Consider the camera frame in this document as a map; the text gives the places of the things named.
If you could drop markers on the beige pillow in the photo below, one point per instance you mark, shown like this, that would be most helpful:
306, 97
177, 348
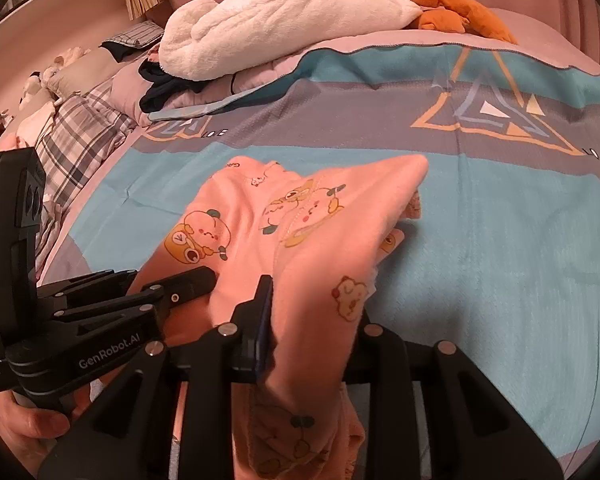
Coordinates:
85, 72

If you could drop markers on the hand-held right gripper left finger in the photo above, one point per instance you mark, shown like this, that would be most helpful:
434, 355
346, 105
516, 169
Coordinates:
264, 320

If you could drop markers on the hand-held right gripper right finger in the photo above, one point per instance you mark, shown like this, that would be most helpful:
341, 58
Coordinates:
380, 365

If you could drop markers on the white plush toy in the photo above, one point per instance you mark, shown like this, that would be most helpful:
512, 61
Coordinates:
280, 20

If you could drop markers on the pink cartoon print garment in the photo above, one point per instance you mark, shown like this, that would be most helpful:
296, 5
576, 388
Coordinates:
305, 260

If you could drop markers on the person's left hand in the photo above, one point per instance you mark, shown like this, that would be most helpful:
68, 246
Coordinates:
30, 422

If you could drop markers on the orange plush toy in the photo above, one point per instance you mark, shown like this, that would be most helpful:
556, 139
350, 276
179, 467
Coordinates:
455, 10

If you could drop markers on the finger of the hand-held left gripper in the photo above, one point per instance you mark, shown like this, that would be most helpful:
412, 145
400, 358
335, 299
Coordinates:
90, 285
185, 285

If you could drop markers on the dark cloth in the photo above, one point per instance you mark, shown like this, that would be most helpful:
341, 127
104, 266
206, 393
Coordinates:
167, 87

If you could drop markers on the blue grey triangle print blanket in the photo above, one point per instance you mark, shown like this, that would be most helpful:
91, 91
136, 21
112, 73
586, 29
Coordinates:
480, 260

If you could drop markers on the cream plush toy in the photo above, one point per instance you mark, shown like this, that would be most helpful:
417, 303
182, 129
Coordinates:
40, 85

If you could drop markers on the small grey plaid pillow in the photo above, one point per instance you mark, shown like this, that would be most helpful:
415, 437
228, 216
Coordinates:
135, 35

